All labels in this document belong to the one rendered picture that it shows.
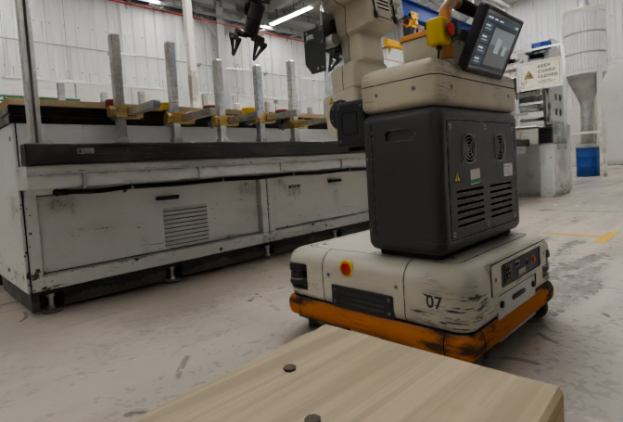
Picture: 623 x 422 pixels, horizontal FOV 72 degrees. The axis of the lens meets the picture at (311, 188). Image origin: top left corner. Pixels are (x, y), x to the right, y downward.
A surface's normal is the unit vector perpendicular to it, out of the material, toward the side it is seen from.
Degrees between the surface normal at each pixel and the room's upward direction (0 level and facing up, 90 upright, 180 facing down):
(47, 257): 90
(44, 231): 90
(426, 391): 0
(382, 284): 90
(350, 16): 90
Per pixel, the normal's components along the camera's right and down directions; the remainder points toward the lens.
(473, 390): -0.06, -1.00
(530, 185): -0.71, 0.08
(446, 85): 0.70, 0.00
